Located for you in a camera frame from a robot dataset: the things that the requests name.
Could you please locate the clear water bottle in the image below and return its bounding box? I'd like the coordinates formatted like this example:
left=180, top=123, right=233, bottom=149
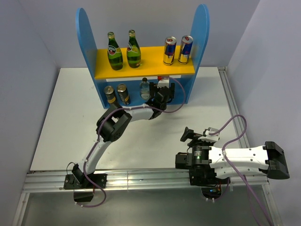
left=140, top=77, right=150, bottom=100

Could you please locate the black can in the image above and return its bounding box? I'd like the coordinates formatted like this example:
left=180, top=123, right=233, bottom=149
left=117, top=83, right=131, bottom=105
left=103, top=85, right=118, bottom=108

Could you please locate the green glass bottle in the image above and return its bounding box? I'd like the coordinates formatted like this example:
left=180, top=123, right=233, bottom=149
left=107, top=32, right=123, bottom=70
left=127, top=30, right=141, bottom=68

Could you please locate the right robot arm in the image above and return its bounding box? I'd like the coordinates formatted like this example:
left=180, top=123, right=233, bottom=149
left=175, top=128, right=290, bottom=186

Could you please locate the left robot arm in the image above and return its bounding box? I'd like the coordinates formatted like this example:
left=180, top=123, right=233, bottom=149
left=65, top=79, right=175, bottom=188

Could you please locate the blue and yellow wooden shelf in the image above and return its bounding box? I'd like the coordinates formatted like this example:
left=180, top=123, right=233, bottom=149
left=76, top=4, right=210, bottom=108

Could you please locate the red bull can left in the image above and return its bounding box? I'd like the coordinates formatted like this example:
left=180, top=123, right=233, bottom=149
left=163, top=36, right=177, bottom=65

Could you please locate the red bull can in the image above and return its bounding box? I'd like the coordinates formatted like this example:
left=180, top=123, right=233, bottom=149
left=163, top=36, right=177, bottom=65
left=178, top=35, right=193, bottom=64

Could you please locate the red bull can right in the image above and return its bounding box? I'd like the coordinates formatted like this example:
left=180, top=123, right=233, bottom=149
left=178, top=35, right=193, bottom=64

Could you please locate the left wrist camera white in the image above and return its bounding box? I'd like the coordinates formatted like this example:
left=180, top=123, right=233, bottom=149
left=157, top=76, right=170, bottom=88

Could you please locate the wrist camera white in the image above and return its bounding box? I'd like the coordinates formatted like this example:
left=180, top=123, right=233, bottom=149
left=157, top=76, right=170, bottom=88
left=198, top=127, right=220, bottom=143

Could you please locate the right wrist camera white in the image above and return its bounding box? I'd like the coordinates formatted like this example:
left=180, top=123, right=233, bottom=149
left=198, top=127, right=220, bottom=143

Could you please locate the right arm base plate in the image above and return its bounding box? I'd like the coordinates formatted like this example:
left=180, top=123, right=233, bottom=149
left=189, top=169, right=230, bottom=187

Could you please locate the aluminium right side rail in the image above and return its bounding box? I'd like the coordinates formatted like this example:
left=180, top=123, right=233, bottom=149
left=217, top=67, right=250, bottom=148

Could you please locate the aluminium rail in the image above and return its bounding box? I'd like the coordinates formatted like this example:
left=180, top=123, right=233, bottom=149
left=22, top=167, right=270, bottom=193
left=217, top=67, right=250, bottom=148

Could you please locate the aluminium front rail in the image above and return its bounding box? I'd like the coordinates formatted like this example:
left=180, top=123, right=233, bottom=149
left=22, top=167, right=270, bottom=193

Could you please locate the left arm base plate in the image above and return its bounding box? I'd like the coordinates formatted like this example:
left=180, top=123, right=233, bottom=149
left=63, top=164, right=107, bottom=190

